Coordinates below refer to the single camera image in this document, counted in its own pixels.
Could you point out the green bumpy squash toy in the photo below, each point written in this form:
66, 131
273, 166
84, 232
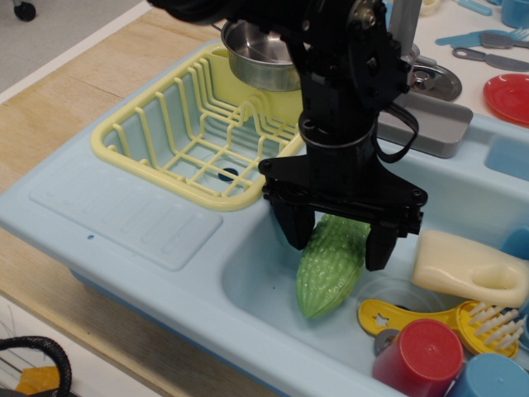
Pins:
331, 264

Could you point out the grey toy spatula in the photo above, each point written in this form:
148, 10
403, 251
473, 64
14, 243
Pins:
498, 41

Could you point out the blue cup top right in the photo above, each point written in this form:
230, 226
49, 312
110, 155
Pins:
514, 13

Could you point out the yellow tape piece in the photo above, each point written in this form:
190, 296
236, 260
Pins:
36, 380

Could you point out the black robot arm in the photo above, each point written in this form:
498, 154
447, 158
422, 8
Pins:
351, 69

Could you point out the blue cup in sink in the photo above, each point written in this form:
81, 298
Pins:
491, 375

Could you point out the grey toy knife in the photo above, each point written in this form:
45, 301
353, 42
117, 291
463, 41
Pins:
496, 61

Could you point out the red plate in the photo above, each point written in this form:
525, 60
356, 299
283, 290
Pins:
507, 95

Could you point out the light blue toy sink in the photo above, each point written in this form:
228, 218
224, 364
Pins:
223, 279

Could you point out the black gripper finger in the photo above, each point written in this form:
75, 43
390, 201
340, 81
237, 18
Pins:
296, 221
380, 243

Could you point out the cream plastic bottle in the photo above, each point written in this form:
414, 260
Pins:
449, 264

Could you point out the yellow dish drying rack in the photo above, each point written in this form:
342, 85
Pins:
199, 132

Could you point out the red cup in sink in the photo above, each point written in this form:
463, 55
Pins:
422, 360

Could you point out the yellow dish brush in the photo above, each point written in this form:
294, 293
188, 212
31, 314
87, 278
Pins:
481, 328

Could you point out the grey toy faucet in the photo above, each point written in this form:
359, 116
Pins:
442, 125

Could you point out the blue cup right edge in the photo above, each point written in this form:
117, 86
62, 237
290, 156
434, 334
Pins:
517, 243

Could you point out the black caster wheel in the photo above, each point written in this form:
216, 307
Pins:
24, 11

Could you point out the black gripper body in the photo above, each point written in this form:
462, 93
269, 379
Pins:
345, 174

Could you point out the blue toy utensil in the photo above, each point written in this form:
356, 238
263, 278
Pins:
468, 39

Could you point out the stainless steel pot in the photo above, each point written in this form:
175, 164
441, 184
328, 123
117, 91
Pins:
259, 59

